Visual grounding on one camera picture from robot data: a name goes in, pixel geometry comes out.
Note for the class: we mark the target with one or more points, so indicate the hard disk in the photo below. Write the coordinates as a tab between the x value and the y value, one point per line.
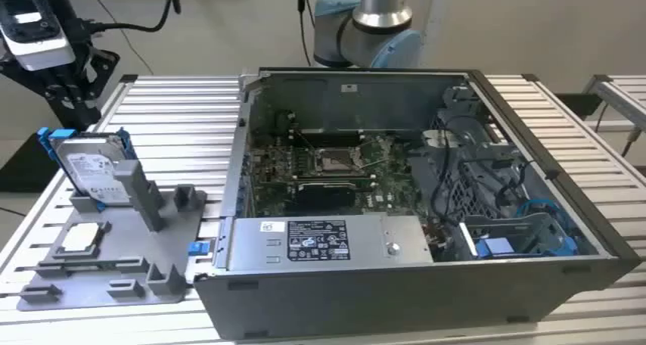
93	163

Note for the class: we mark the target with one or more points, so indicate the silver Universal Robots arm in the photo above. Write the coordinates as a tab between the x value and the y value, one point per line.
378	0

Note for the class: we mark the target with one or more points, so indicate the blue disk carrier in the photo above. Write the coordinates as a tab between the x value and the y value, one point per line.
497	246

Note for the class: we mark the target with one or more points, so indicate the grey disk bay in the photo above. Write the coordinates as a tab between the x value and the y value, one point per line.
535	227

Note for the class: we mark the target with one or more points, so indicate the black box on floor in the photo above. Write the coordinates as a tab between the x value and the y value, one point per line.
25	171

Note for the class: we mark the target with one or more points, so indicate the grey parts rack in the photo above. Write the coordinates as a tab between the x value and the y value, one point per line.
125	224

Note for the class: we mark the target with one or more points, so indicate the silver CPU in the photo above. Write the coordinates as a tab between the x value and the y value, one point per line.
80	237

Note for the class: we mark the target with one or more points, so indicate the thin metal locking lever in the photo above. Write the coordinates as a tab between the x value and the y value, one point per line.
304	138

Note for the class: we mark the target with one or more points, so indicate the blue case latch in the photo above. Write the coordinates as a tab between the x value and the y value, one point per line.
196	247

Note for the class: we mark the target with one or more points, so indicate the black RAM slot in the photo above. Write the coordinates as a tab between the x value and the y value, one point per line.
328	135

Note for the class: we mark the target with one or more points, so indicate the silver power supply unit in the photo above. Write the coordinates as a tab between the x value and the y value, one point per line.
252	246

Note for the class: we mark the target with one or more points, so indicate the CPU socket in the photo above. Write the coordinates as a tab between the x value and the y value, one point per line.
335	163

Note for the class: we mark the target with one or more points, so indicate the black graphics card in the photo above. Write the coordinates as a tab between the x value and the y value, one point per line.
323	199

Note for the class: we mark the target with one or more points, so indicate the green motherboard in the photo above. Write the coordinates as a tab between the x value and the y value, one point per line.
394	193

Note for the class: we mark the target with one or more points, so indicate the dark grey PC case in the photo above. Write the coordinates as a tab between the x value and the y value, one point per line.
352	303

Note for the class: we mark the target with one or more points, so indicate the grey perforated drive cage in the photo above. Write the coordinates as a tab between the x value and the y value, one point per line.
454	182

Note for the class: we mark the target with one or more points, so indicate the small black box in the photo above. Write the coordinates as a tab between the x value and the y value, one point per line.
581	104

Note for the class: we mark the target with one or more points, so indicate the metal slat side table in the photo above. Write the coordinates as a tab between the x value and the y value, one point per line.
626	91

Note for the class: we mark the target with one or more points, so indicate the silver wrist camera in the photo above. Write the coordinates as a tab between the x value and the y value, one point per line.
35	46

